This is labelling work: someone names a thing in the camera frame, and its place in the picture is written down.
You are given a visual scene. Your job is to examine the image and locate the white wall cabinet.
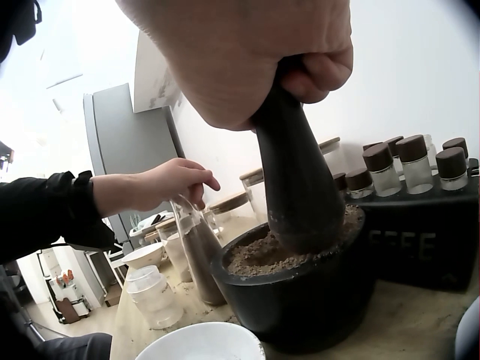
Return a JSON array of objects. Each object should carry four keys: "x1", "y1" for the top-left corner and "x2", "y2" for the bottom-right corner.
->
[{"x1": 133, "y1": 30, "x2": 185, "y2": 114}]

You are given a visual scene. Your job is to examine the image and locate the person's right hand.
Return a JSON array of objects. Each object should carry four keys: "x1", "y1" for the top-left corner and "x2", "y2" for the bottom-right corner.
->
[{"x1": 114, "y1": 0, "x2": 355, "y2": 132}]

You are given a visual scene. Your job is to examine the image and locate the person's right fingers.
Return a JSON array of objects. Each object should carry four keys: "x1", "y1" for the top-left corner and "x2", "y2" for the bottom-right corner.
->
[{"x1": 279, "y1": 45, "x2": 355, "y2": 104}]

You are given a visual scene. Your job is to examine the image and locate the black mortar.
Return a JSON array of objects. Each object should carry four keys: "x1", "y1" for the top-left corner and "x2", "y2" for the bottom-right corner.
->
[{"x1": 210, "y1": 204, "x2": 378, "y2": 355}]

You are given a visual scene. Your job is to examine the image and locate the grey refrigerator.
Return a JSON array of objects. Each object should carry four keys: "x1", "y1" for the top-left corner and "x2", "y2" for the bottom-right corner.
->
[{"x1": 83, "y1": 83, "x2": 185, "y2": 246}]

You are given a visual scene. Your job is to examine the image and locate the black pestle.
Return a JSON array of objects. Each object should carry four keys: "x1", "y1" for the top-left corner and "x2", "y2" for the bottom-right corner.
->
[{"x1": 249, "y1": 56, "x2": 346, "y2": 255}]

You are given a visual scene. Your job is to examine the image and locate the person's left fingers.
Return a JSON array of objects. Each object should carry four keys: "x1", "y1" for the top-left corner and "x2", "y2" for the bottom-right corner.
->
[{"x1": 165, "y1": 157, "x2": 221, "y2": 210}]

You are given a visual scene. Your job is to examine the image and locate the large white bowl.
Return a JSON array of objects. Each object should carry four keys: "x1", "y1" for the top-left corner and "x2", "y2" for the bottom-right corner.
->
[{"x1": 135, "y1": 322, "x2": 266, "y2": 360}]

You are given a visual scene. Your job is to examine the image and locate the ground brown powder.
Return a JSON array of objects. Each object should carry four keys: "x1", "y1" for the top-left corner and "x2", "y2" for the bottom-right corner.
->
[{"x1": 226, "y1": 204, "x2": 365, "y2": 277}]

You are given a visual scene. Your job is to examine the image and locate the grey rounded object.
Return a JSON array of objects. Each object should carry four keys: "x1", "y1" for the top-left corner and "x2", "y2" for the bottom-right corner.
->
[{"x1": 455, "y1": 299, "x2": 480, "y2": 360}]

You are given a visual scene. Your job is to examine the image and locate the person's legs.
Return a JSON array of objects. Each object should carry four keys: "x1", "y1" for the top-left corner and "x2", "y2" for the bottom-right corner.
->
[{"x1": 0, "y1": 262, "x2": 113, "y2": 360}]

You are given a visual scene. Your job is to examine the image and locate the glass jar of brown powder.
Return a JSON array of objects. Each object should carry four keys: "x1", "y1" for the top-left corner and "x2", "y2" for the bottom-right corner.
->
[{"x1": 169, "y1": 194, "x2": 228, "y2": 306}]

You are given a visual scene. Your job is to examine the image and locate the black lettered box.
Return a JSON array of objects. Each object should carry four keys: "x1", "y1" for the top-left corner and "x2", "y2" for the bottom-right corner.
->
[{"x1": 346, "y1": 157, "x2": 480, "y2": 294}]

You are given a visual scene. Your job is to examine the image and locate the stack of clear plastic cups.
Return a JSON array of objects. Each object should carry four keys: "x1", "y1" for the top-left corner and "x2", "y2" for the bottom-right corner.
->
[{"x1": 126, "y1": 265, "x2": 185, "y2": 330}]

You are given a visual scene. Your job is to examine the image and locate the glass jar with bamboo lid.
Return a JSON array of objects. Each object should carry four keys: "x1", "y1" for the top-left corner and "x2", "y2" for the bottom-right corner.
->
[
  {"x1": 155, "y1": 217, "x2": 180, "y2": 241},
  {"x1": 207, "y1": 191, "x2": 251, "y2": 241},
  {"x1": 239, "y1": 167, "x2": 271, "y2": 226},
  {"x1": 318, "y1": 137, "x2": 342, "y2": 177}
]

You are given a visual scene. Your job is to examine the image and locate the row of brown-lidded spice jars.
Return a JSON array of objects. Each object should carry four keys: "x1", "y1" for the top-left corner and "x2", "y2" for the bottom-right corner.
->
[{"x1": 332, "y1": 135, "x2": 471, "y2": 200}]

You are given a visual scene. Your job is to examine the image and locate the small white bowl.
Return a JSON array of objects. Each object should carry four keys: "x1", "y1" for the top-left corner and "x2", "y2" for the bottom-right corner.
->
[{"x1": 121, "y1": 242, "x2": 164, "y2": 269}]

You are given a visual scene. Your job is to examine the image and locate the person's left hand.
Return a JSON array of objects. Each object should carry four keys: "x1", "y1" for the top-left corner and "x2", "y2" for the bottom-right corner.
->
[{"x1": 92, "y1": 157, "x2": 221, "y2": 217}]

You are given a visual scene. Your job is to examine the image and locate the black wrist band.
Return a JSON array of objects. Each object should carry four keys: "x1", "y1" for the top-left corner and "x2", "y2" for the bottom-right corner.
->
[{"x1": 71, "y1": 171, "x2": 95, "y2": 216}]

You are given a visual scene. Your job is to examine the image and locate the glass jar of beige powder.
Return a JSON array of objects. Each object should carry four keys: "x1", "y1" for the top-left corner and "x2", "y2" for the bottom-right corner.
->
[{"x1": 165, "y1": 232, "x2": 194, "y2": 282}]

